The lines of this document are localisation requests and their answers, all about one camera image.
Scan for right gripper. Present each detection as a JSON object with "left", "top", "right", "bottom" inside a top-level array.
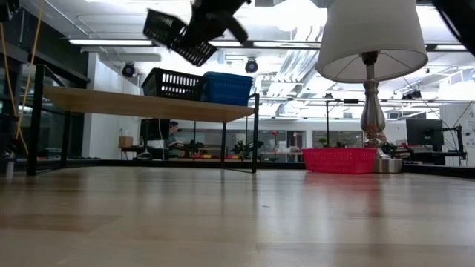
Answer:
[{"left": 182, "top": 0, "right": 253, "bottom": 49}]

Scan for black plastic basket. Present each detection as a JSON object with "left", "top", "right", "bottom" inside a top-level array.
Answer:
[
  {"left": 140, "top": 67, "right": 206, "bottom": 102},
  {"left": 142, "top": 8, "right": 219, "bottom": 68}
]

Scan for red plastic basket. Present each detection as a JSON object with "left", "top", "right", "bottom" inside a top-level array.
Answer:
[{"left": 301, "top": 147, "right": 379, "bottom": 175}]

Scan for wooden shelf black metal legs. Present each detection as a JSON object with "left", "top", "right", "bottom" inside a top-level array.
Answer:
[{"left": 26, "top": 63, "right": 261, "bottom": 176}]

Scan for black ceiling spotlight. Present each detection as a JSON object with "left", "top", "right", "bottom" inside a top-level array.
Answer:
[
  {"left": 122, "top": 62, "right": 137, "bottom": 79},
  {"left": 244, "top": 57, "right": 259, "bottom": 74}
]

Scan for long ceiling light fixture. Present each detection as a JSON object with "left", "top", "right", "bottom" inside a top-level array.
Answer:
[{"left": 68, "top": 38, "right": 322, "bottom": 50}]

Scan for black computer monitor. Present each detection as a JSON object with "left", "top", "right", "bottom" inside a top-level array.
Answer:
[
  {"left": 405, "top": 118, "right": 445, "bottom": 150},
  {"left": 140, "top": 118, "right": 171, "bottom": 142}
]

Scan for person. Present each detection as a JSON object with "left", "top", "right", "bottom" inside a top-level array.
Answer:
[{"left": 166, "top": 120, "right": 182, "bottom": 159}]

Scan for black vertical pole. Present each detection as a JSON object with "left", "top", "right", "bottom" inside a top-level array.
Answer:
[{"left": 325, "top": 99, "right": 331, "bottom": 145}]

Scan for silver table lamp white shade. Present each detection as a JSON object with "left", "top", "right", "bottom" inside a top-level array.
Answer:
[{"left": 315, "top": 0, "right": 430, "bottom": 174}]

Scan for white cup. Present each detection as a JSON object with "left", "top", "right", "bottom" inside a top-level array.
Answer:
[{"left": 2, "top": 157, "right": 16, "bottom": 178}]

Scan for white cabinet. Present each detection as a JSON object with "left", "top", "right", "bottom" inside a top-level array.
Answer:
[{"left": 439, "top": 102, "right": 475, "bottom": 168}]

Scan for black metal table frame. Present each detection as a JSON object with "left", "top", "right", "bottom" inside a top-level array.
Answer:
[{"left": 14, "top": 158, "right": 475, "bottom": 179}]

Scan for yellow cable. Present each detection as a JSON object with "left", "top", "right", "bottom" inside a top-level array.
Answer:
[{"left": 0, "top": 0, "right": 44, "bottom": 156}]

